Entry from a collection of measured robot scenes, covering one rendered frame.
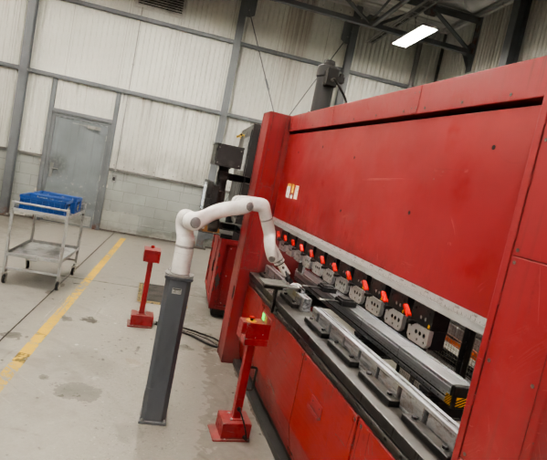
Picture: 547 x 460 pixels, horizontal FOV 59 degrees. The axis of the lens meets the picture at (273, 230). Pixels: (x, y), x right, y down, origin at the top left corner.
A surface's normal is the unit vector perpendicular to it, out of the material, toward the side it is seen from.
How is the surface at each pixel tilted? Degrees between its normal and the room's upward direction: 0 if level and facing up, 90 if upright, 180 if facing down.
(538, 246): 90
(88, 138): 90
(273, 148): 90
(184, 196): 90
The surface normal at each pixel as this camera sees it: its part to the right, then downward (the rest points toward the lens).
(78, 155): 0.17, 0.14
